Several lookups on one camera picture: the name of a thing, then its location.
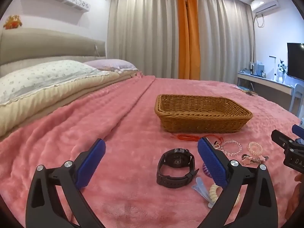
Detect pink spiral hair tie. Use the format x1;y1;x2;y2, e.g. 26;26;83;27
247;141;265;156

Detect pink star key chain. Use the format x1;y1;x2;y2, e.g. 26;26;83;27
241;153;270;166

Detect cream spiral hair tie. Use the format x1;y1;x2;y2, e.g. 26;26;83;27
209;184;241;206

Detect clear crystal bead bracelet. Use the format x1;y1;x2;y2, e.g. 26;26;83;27
220;140;243;157

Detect light blue hair clip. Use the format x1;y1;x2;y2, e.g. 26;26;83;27
192;177;214;208

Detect purple spiral hair tie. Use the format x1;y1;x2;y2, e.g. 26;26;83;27
201;163;212;179

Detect black wrist watch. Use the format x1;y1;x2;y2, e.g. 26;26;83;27
156;148;199;188

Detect red cord necklace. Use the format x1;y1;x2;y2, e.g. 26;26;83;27
170;134;224;145

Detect silver butterfly hair clip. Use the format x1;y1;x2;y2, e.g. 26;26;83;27
213;140;223;151

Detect right hand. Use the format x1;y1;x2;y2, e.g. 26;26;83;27
285;174;303;220

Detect white chair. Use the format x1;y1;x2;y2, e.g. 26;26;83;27
289;83;304;117

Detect white desk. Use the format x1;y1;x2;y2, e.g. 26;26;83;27
237;72;294;96

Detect small items on bed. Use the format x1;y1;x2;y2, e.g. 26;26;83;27
235;86;258;96

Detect black television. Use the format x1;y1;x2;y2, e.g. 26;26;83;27
287;43;304;81

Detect cream quilt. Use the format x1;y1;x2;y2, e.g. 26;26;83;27
1;70;143;140

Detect brown wicker basket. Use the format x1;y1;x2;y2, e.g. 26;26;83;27
155;94;253;133

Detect pink fleece blanket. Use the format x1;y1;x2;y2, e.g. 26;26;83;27
1;76;299;227

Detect white floral pillow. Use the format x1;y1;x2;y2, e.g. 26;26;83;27
1;60;109;105

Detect white air conditioner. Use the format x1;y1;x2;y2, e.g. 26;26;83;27
250;0;279;15

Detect orange curtain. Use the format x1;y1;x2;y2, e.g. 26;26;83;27
177;0;200;80

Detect lilac pillow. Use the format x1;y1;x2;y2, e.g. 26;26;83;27
85;59;138;74

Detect beige upholstered headboard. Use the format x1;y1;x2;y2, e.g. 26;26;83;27
1;28;106;77

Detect grey curtain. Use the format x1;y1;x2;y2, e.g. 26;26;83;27
107;0;256;83

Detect orange plush toy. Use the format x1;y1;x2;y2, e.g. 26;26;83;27
3;15;22;30

